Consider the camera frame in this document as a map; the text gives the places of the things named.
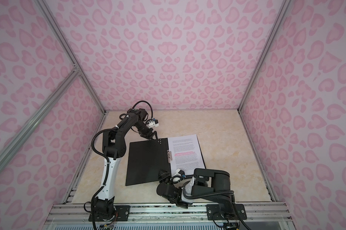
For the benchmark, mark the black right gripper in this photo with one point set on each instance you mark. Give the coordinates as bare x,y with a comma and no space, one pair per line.
164,178

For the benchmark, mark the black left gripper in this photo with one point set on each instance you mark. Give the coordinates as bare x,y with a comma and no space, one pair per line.
148,135

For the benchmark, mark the blue folder with black inside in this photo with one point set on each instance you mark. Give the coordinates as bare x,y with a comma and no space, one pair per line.
145,159

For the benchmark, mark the printed paper sheet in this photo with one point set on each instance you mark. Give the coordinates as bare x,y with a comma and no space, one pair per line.
187,155

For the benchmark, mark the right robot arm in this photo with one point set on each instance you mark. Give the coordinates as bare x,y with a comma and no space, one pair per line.
211,185

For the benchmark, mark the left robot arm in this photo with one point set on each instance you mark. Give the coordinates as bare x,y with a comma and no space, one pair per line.
110,144

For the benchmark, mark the silver folder clip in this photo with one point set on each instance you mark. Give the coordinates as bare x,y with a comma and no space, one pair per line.
169,156

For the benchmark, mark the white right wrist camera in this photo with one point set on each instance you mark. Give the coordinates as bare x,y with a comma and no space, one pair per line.
178,176

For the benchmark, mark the aluminium diagonal wall bar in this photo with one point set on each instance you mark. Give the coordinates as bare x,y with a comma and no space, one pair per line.
8,153

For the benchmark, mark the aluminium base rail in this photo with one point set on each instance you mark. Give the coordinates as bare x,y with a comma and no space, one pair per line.
165,216

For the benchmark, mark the aluminium corner post left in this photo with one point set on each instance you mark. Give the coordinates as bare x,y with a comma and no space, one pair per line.
54,26

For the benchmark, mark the aluminium corner post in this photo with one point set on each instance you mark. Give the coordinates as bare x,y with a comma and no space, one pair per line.
279,20
54,26

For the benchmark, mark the aluminium corner post right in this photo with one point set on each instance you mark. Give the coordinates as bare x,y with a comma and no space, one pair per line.
279,20

